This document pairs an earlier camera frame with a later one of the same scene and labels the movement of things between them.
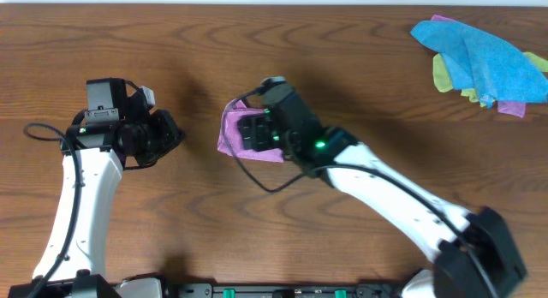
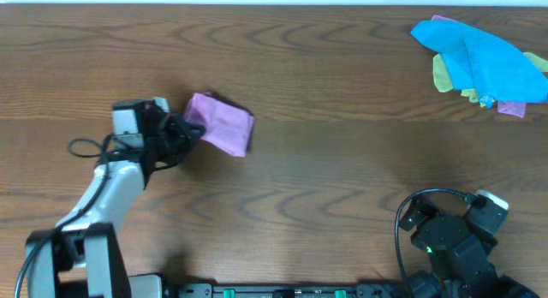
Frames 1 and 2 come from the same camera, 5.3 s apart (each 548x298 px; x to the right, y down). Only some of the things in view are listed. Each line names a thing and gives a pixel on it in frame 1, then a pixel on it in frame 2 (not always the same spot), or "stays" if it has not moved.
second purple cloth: (514, 109) stays
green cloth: (443, 81) stays
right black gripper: (253, 132) -> (416, 213)
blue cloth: (497, 70) stays
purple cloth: (235, 135) -> (226, 125)
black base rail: (206, 290) stays
